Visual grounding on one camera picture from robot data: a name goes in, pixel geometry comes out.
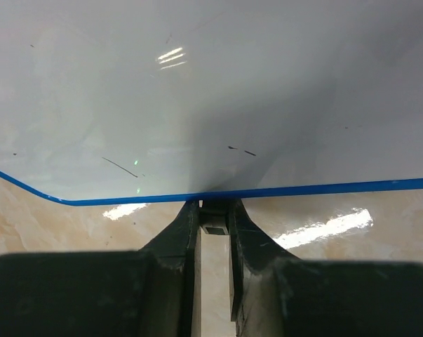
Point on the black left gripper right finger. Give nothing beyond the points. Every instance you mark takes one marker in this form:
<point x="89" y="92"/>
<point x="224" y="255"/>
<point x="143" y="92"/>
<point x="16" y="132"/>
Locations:
<point x="275" y="293"/>

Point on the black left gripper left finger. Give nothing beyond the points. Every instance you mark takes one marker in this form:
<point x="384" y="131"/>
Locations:
<point x="152" y="291"/>

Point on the blue framed whiteboard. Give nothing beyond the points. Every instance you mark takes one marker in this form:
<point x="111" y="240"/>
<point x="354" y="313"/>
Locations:
<point x="115" y="102"/>

